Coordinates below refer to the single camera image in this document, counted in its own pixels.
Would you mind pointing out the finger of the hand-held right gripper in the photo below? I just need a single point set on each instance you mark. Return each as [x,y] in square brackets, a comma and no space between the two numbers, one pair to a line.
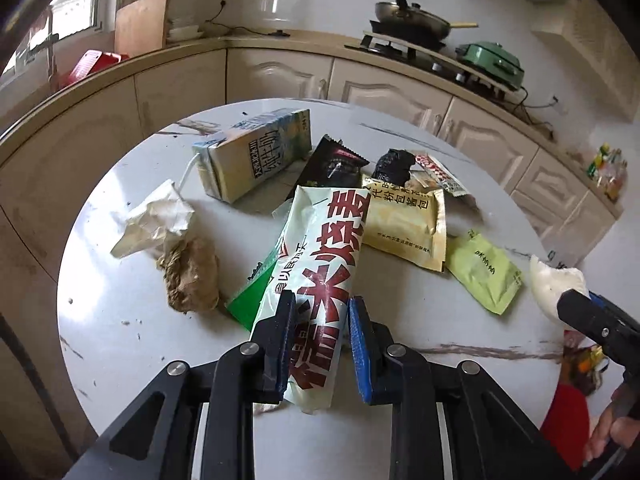
[577,312]
[610,312]

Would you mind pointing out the seasoning bottles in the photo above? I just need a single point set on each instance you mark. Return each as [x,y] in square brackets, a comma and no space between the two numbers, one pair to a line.
[607,170]

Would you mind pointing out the white wrapper with red print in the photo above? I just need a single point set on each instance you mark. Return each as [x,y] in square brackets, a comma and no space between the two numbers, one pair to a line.
[320,260]

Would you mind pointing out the white tissue lump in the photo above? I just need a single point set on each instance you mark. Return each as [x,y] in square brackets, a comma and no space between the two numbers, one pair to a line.
[550,285]

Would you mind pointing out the milk carton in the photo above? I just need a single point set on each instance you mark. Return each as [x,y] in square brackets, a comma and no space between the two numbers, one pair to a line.
[255,160]

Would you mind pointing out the green and white wrapper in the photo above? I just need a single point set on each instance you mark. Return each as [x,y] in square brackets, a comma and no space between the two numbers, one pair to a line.
[245,300]

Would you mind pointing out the light green packet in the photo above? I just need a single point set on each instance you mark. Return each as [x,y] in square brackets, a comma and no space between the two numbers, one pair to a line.
[482,272]

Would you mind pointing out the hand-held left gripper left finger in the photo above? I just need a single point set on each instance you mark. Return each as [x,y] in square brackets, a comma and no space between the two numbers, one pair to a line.
[287,345]

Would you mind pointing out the sink faucet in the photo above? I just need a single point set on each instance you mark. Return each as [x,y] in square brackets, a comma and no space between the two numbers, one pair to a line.
[50,40]

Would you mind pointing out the green electric cooking pot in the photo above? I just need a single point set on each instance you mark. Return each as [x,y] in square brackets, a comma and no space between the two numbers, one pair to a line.
[492,62]

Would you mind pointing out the black gas stove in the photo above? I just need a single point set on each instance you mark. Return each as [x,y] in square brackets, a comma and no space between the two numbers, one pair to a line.
[400,47]

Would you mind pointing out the black plastic bag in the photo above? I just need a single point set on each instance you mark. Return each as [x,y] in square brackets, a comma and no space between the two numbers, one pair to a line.
[395,166]

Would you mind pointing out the black snack packet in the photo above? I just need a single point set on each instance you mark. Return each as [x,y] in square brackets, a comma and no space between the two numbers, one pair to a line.
[330,165]

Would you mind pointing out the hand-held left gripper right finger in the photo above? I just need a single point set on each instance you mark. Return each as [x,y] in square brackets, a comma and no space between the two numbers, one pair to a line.
[360,355]

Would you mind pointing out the beige crumpled wrapper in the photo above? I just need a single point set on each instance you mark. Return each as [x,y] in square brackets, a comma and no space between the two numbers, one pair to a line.
[425,182]

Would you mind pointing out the white drinking straw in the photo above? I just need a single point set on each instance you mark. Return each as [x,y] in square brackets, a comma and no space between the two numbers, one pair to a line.
[189,170]

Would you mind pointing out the person's right hand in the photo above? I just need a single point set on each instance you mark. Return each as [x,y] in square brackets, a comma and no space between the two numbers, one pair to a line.
[605,430]

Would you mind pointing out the red dish rack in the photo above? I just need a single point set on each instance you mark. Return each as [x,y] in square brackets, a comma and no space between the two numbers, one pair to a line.
[90,67]

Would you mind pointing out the wooden cutting board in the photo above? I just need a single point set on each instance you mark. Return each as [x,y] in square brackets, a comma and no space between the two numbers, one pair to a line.
[142,22]

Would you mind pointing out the cream wall cabinet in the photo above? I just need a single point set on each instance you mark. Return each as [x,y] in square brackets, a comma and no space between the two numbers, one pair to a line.
[590,55]

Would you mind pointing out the crumpled white paper napkin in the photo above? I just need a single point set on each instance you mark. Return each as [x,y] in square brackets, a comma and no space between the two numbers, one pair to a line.
[155,220]

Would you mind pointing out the crumpled brown paper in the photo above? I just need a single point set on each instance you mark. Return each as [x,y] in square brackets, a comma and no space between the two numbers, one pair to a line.
[192,275]

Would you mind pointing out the kitchen window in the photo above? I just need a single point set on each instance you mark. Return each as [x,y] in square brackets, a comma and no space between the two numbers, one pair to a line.
[65,5]

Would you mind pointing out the stack of white plates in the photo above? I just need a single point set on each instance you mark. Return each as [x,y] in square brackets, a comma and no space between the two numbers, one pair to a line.
[185,32]

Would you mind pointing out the yellow sauce packet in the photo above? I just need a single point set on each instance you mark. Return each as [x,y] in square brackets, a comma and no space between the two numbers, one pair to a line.
[405,225]

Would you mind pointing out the steel frying pan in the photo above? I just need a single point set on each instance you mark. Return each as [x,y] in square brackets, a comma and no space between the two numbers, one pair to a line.
[412,17]

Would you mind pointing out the red and white small packet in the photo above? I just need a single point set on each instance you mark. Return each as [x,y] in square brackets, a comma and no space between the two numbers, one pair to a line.
[445,175]

